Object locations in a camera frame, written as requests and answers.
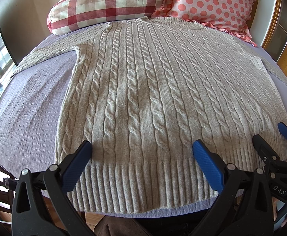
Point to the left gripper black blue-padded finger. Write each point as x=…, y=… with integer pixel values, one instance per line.
x=244, y=204
x=30, y=215

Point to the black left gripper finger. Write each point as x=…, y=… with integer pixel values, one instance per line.
x=264, y=150

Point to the beige cable-knit sweater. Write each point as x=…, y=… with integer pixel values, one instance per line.
x=142, y=91

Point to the lavender textured bed sheet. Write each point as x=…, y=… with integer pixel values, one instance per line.
x=30, y=108

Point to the pink polka dot pillow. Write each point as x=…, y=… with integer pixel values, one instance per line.
x=230, y=16

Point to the red white checked pillow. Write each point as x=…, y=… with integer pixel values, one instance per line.
x=70, y=15

